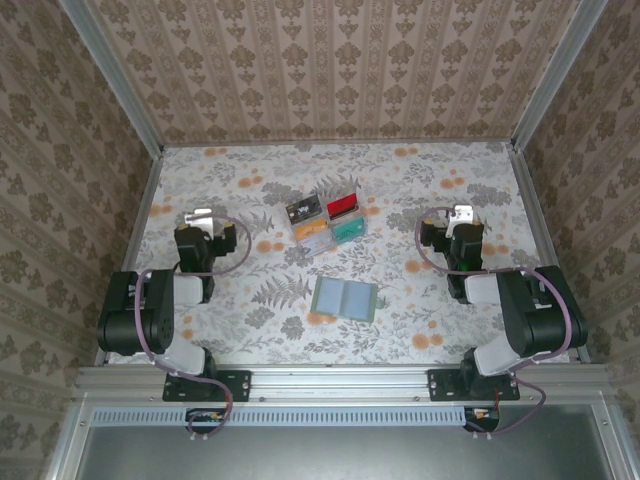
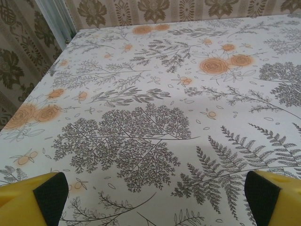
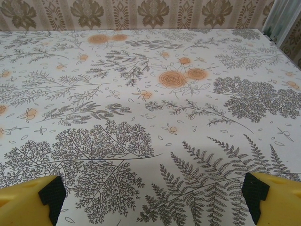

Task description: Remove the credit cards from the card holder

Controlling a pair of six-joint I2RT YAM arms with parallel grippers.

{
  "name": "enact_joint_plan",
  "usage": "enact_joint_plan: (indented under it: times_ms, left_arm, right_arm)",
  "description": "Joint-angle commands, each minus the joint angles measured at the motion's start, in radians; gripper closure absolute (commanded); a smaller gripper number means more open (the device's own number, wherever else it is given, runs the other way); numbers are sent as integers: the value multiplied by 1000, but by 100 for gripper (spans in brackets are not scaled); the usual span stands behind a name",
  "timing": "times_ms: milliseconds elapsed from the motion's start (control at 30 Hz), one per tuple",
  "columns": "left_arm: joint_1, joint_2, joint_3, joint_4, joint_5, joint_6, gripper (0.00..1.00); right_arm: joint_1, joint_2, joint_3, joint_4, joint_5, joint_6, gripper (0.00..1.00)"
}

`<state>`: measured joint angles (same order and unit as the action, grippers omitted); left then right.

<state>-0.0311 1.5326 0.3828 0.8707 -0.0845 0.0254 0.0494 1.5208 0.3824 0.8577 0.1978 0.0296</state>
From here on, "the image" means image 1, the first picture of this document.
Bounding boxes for orange credit card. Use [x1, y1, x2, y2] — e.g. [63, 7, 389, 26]
[294, 219, 329, 242]

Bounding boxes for white photo ID card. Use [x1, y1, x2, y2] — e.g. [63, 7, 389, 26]
[302, 233, 335, 260]

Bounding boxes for clear acrylic card organizer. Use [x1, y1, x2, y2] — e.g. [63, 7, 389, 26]
[284, 187, 370, 260]

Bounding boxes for green card holder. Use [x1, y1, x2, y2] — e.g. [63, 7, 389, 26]
[308, 274, 389, 322]

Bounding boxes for black credit card white logo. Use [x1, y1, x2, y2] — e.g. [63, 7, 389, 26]
[285, 193, 322, 225]

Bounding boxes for green card deck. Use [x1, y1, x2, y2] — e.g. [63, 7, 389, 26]
[331, 218, 366, 245]

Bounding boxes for red credit card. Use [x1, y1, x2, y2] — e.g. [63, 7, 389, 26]
[327, 192, 360, 221]

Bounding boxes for floral tablecloth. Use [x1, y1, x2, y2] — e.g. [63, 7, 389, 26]
[107, 141, 571, 366]

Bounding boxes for grey metal panel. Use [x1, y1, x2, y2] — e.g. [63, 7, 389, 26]
[74, 424, 617, 480]

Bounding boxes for aluminium side rail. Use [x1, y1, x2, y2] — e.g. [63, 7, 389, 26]
[510, 144, 591, 365]
[94, 147, 166, 366]

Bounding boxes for thin aluminium wall rail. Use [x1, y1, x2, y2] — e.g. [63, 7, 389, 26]
[160, 139, 516, 150]

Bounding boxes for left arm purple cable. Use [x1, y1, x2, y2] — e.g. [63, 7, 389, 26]
[132, 214, 253, 442]

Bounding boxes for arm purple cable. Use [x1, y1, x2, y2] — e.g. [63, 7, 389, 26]
[132, 214, 253, 442]
[418, 206, 577, 437]

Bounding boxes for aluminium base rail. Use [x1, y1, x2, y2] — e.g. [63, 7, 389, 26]
[74, 364, 614, 401]

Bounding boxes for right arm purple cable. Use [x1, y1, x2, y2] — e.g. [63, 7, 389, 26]
[418, 206, 577, 437]

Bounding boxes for black cable connector box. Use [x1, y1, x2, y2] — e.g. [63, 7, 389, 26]
[185, 407, 232, 435]
[462, 405, 501, 434]

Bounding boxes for aluminium corner post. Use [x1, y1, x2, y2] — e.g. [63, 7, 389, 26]
[57, 0, 166, 156]
[510, 0, 610, 151]

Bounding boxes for grey slotted cable duct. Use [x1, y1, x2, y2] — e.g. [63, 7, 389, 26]
[92, 405, 501, 427]

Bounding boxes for aluminium lower frame rail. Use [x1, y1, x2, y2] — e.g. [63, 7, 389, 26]
[593, 394, 632, 480]
[42, 394, 90, 480]

